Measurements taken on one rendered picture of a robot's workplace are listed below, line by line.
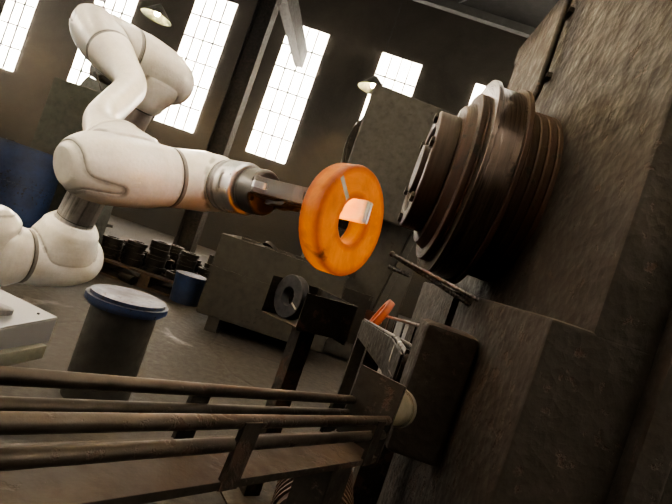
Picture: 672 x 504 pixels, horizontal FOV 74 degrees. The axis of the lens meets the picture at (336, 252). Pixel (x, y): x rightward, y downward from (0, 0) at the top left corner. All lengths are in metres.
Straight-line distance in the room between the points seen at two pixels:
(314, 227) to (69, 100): 4.00
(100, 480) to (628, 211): 0.65
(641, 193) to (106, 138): 0.73
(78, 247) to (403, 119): 2.92
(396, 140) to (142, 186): 3.19
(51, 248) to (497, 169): 1.14
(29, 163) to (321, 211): 3.74
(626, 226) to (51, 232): 1.31
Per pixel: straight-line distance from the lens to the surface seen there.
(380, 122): 3.80
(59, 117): 4.47
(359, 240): 0.64
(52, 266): 1.45
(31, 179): 4.21
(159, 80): 1.31
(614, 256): 0.69
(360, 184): 0.61
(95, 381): 0.38
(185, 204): 0.80
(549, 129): 1.03
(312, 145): 11.45
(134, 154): 0.73
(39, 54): 14.46
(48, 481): 0.36
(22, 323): 1.46
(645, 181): 0.71
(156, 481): 0.39
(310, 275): 3.44
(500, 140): 0.92
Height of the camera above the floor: 0.86
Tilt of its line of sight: level
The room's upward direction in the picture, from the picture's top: 19 degrees clockwise
